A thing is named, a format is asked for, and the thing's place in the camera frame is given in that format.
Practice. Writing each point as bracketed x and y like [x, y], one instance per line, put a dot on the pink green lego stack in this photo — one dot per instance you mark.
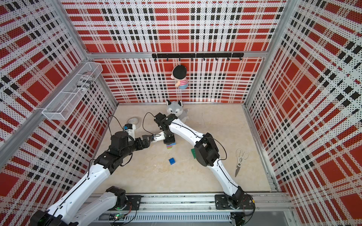
[170, 146]

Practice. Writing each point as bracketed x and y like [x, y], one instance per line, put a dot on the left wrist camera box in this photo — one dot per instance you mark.
[130, 129]

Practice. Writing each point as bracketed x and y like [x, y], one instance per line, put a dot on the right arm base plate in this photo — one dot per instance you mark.
[224, 202]

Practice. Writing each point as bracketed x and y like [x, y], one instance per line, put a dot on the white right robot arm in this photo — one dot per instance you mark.
[207, 154]

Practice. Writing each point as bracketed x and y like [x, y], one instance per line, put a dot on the white handled scissors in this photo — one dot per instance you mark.
[241, 156]

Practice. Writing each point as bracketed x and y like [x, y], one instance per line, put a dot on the hanging boy doll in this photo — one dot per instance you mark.
[179, 74]

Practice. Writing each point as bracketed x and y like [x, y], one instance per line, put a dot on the patterned can in basket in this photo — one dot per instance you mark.
[85, 81]

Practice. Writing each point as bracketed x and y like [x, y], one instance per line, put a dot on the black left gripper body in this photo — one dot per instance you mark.
[138, 145]

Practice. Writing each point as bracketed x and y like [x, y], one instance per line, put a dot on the white wire basket shelf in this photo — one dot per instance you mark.
[65, 102]

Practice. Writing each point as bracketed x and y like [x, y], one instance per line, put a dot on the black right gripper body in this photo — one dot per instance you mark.
[169, 138]

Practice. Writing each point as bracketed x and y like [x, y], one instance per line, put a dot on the clear tape roll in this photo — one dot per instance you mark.
[134, 120]

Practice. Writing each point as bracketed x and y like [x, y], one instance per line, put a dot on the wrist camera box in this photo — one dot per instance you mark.
[130, 129]
[159, 137]

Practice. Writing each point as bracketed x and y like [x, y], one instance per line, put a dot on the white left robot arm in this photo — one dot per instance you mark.
[69, 210]

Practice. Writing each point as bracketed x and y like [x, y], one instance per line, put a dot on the dark blue square lego brick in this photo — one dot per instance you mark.
[172, 161]

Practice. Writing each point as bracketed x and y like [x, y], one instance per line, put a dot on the green long lego brick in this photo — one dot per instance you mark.
[193, 153]

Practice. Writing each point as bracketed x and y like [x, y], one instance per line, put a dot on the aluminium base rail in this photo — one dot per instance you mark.
[207, 202]

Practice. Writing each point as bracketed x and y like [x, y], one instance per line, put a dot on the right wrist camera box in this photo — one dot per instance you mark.
[159, 137]

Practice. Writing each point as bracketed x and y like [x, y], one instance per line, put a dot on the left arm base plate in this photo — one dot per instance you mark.
[133, 202]

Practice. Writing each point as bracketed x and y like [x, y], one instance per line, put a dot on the grey white husky plush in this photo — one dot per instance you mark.
[176, 108]

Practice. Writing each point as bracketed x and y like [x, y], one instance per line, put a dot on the black hook rail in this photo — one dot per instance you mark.
[180, 56]

